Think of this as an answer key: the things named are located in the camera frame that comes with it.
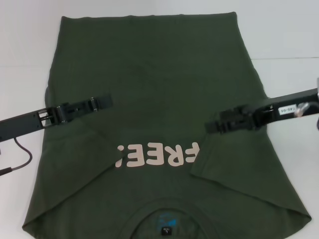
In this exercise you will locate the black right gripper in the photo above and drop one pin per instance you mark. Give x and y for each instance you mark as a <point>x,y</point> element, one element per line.
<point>269,112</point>

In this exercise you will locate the silver elbow connector right wrist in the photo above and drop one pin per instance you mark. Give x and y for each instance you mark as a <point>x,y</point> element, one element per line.
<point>300,109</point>

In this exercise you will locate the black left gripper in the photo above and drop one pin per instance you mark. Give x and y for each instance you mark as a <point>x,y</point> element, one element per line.
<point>27,119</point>

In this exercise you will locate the dark green FREE! t-shirt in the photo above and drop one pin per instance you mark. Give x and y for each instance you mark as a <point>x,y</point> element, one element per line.
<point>154,62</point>

